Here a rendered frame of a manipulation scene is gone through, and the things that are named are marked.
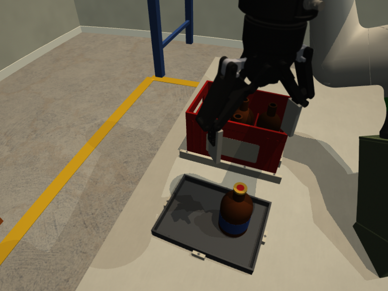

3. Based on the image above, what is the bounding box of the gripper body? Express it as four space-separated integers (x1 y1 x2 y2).
240 14 307 88

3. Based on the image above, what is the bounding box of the red plastic crate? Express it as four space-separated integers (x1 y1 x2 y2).
186 80 288 173

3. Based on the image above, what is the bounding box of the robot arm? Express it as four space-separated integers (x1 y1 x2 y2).
238 0 388 139

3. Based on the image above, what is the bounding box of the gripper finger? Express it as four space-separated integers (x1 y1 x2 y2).
278 44 315 137
195 56 273 164

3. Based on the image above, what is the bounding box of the brown glass bottle with blue label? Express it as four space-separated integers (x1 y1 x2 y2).
218 182 253 238

